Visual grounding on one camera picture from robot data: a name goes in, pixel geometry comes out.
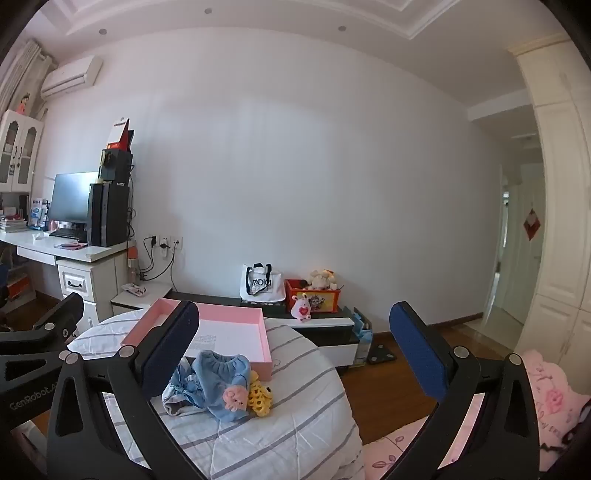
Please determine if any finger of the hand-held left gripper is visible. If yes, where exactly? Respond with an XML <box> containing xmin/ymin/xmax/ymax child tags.
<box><xmin>0</xmin><ymin>292</ymin><xmax>85</xmax><ymax>356</ymax></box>

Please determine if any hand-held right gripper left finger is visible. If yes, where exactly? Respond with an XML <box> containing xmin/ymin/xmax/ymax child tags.
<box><xmin>46</xmin><ymin>300</ymin><xmax>208</xmax><ymax>480</ymax></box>

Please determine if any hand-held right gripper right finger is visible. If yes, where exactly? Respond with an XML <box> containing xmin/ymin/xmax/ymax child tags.
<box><xmin>389</xmin><ymin>301</ymin><xmax>541</xmax><ymax>480</ymax></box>

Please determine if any pink cardboard box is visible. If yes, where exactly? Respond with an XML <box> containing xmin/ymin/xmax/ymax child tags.
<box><xmin>121</xmin><ymin>298</ymin><xmax>273</xmax><ymax>381</ymax></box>

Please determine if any blue white patterned cloth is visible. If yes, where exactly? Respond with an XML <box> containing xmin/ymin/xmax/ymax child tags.
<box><xmin>161</xmin><ymin>359</ymin><xmax>206</xmax><ymax>417</ymax></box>

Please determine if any light blue fluffy doll scrunchie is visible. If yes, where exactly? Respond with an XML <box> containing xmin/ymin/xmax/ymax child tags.
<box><xmin>190</xmin><ymin>350</ymin><xmax>253</xmax><ymax>422</ymax></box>

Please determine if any yellow crochet scrunchie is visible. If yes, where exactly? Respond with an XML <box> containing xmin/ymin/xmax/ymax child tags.
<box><xmin>247</xmin><ymin>370</ymin><xmax>274</xmax><ymax>419</ymax></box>

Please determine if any black floor scale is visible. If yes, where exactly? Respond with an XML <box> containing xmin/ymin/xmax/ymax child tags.
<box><xmin>366</xmin><ymin>343</ymin><xmax>398</xmax><ymax>367</ymax></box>

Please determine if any white desk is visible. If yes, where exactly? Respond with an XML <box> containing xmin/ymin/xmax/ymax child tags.
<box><xmin>0</xmin><ymin>227</ymin><xmax>136</xmax><ymax>326</ymax></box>

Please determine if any low white side cabinet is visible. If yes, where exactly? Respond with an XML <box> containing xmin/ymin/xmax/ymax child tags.
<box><xmin>111</xmin><ymin>281</ymin><xmax>174</xmax><ymax>319</ymax></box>

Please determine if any light blue box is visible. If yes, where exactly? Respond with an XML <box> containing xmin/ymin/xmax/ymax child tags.
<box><xmin>352</xmin><ymin>306</ymin><xmax>373</xmax><ymax>357</ymax></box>

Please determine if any black keyboard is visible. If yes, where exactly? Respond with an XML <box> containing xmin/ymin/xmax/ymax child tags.
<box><xmin>48</xmin><ymin>228</ymin><xmax>89</xmax><ymax>244</ymax></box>

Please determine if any orange capped bottle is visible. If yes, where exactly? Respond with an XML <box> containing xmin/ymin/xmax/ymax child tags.
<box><xmin>126</xmin><ymin>241</ymin><xmax>140</xmax><ymax>283</ymax></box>

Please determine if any black and white bench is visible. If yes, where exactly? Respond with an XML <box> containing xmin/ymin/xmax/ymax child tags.
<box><xmin>165</xmin><ymin>291</ymin><xmax>361</xmax><ymax>367</ymax></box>

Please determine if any stack of books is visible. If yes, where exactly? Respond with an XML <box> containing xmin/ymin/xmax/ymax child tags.
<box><xmin>0</xmin><ymin>207</ymin><xmax>29</xmax><ymax>234</ymax></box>

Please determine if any blue carton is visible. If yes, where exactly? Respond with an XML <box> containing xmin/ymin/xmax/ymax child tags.
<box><xmin>28</xmin><ymin>198</ymin><xmax>49</xmax><ymax>230</ymax></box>

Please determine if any white tote bag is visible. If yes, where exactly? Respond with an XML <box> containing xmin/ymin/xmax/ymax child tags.
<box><xmin>239</xmin><ymin>263</ymin><xmax>286</xmax><ymax>304</ymax></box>

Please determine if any red toy bin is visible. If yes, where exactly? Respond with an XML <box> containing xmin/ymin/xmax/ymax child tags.
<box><xmin>283</xmin><ymin>278</ymin><xmax>347</xmax><ymax>315</ymax></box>

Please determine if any black computer tower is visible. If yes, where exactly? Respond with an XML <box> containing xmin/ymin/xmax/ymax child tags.
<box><xmin>87</xmin><ymin>182</ymin><xmax>130</xmax><ymax>247</ymax></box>

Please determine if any beige plush sheep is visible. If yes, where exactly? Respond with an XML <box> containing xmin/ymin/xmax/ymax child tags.
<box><xmin>307</xmin><ymin>268</ymin><xmax>338</xmax><ymax>291</ymax></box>

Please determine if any black computer monitor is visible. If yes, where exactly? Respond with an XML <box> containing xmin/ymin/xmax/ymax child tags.
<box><xmin>48</xmin><ymin>172</ymin><xmax>99</xmax><ymax>228</ymax></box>

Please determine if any pink plush toy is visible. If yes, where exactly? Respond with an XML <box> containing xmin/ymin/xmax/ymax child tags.
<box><xmin>289</xmin><ymin>297</ymin><xmax>313</xmax><ymax>322</ymax></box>

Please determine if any white door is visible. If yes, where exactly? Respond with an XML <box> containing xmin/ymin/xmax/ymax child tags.
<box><xmin>502</xmin><ymin>175</ymin><xmax>546</xmax><ymax>324</ymax></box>

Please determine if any pink printed quilt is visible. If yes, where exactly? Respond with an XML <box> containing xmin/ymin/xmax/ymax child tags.
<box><xmin>521</xmin><ymin>349</ymin><xmax>591</xmax><ymax>472</ymax></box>

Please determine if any black box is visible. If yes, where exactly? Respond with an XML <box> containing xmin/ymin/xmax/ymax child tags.
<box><xmin>99</xmin><ymin>148</ymin><xmax>134</xmax><ymax>186</ymax></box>

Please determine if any white glass door cabinet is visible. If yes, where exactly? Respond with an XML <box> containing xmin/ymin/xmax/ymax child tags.
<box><xmin>0</xmin><ymin>110</ymin><xmax>45</xmax><ymax>193</ymax></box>

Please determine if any red door ornament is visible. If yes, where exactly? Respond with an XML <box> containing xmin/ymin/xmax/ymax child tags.
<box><xmin>523</xmin><ymin>209</ymin><xmax>541</xmax><ymax>241</ymax></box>

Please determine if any red and white box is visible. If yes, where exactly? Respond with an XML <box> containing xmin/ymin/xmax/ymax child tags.
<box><xmin>106</xmin><ymin>117</ymin><xmax>136</xmax><ymax>151</ymax></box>

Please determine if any cream wardrobe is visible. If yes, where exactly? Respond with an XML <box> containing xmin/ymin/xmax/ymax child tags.
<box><xmin>507</xmin><ymin>33</ymin><xmax>591</xmax><ymax>370</ymax></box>

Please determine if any white air conditioner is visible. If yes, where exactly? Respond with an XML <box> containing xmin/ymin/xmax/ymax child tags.
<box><xmin>41</xmin><ymin>55</ymin><xmax>103</xmax><ymax>100</ymax></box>

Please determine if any pale curtain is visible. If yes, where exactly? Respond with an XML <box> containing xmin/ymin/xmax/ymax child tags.
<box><xmin>0</xmin><ymin>39</ymin><xmax>52</xmax><ymax>121</ymax></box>

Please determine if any black power cable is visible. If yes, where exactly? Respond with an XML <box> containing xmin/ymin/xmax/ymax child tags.
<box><xmin>137</xmin><ymin>236</ymin><xmax>179</xmax><ymax>282</ymax></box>

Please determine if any white wall outlet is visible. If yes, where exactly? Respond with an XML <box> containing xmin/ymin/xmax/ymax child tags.
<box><xmin>148</xmin><ymin>234</ymin><xmax>184</xmax><ymax>252</ymax></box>

